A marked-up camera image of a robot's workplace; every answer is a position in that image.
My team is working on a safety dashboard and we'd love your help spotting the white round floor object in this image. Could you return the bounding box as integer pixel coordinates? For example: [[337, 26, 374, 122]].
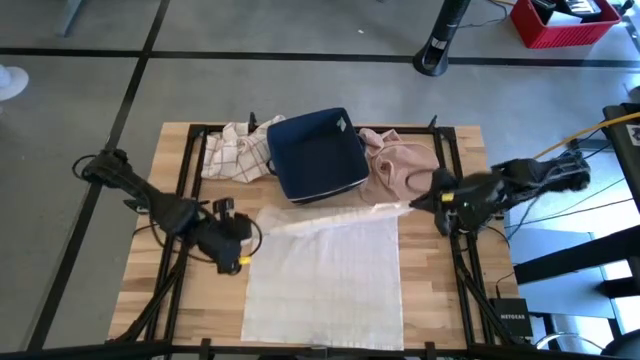
[[0, 64, 30, 102]]

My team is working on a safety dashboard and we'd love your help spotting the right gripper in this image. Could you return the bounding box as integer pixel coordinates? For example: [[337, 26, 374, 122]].
[[408, 167, 464, 236]]

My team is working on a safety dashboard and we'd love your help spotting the white grey-plaid towel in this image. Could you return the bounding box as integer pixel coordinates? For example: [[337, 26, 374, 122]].
[[240, 201, 415, 351]]

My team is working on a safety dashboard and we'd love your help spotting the black Netgear switch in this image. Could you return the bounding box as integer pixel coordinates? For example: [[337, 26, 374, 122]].
[[488, 297, 534, 338]]

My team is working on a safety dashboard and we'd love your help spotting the yellow cable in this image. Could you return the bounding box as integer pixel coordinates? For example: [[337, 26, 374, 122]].
[[532, 110, 640, 161]]

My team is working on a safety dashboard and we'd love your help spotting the navy fabric basket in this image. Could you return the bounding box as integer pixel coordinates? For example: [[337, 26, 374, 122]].
[[265, 106, 372, 205]]

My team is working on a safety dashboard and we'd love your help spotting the black floor cable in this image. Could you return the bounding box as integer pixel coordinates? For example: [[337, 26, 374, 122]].
[[519, 177, 627, 224], [503, 197, 636, 231]]

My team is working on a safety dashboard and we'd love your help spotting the black equipment case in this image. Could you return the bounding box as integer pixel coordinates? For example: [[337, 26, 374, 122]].
[[602, 102, 640, 211]]

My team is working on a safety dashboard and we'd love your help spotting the black aluminium frame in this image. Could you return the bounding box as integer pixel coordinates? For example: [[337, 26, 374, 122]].
[[0, 112, 640, 360]]

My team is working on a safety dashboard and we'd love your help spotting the black white keyboard device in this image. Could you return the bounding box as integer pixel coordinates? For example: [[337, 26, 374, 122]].
[[557, 0, 604, 21]]

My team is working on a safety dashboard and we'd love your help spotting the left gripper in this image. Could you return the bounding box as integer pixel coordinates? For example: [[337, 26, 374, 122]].
[[193, 197, 255, 276]]

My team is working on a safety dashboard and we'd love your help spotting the white brown-checked towel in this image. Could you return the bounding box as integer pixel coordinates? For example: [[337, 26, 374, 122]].
[[200, 114, 287, 184]]

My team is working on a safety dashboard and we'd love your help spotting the red plastic crate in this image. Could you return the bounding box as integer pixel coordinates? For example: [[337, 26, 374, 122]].
[[509, 0, 622, 50]]

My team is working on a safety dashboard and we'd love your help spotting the black round chair base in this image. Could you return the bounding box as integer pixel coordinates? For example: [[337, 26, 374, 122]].
[[599, 327, 640, 360]]

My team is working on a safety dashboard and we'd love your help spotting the grey metal leg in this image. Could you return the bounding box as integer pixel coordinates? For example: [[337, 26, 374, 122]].
[[53, 0, 84, 39]]

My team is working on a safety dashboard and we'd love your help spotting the black metal stand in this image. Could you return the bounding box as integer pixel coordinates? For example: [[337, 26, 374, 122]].
[[513, 223, 640, 300]]

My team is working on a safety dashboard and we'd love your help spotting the pink towel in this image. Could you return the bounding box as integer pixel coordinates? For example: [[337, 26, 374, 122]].
[[357, 127, 442, 206]]

